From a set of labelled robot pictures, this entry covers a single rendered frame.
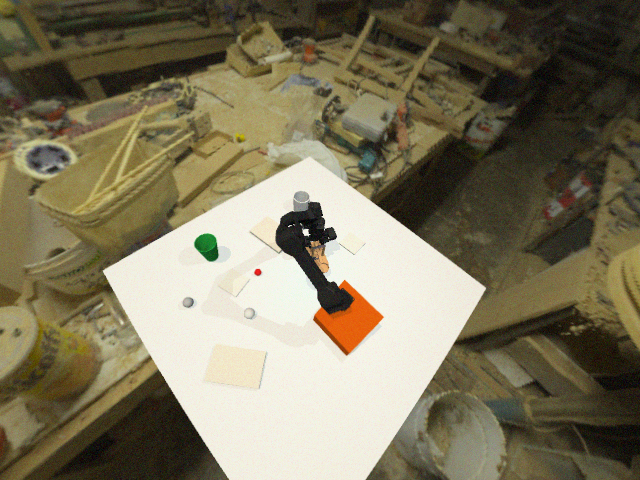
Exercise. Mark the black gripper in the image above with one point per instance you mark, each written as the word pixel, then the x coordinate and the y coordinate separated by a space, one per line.
pixel 323 237

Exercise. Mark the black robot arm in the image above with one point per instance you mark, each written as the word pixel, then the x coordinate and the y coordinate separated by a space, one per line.
pixel 292 242

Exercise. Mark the green plastic cup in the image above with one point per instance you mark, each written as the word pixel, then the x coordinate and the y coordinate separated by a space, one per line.
pixel 206 245

